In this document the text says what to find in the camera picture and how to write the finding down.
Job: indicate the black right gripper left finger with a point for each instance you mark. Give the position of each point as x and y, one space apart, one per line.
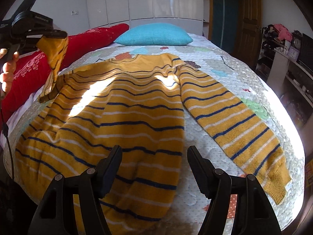
55 213

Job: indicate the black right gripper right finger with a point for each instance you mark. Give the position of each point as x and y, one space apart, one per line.
254 213

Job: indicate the yellow striped knit sweater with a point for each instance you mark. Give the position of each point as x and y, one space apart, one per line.
138 102

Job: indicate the left hand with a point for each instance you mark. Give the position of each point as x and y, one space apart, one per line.
7 75

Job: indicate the red patterned blanket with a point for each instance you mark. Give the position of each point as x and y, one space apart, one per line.
33 70

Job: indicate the white bed sheet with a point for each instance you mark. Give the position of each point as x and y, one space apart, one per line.
33 125

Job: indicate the turquoise knit pillow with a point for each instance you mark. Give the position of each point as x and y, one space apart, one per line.
155 34

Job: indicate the cluttered white shelf unit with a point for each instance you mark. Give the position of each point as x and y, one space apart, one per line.
290 80

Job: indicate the white glossy wardrobe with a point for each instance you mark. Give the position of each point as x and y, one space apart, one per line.
187 14

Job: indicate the purple alarm clock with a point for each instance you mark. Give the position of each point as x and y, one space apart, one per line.
293 53

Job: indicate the patchwork heart quilt bedspread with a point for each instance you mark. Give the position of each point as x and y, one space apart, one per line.
189 206

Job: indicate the pink garment on shelf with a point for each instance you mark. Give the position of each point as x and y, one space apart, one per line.
283 32

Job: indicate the brown wooden door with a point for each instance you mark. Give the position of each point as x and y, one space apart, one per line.
235 27

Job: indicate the white wall socket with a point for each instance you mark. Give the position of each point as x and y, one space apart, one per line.
74 12

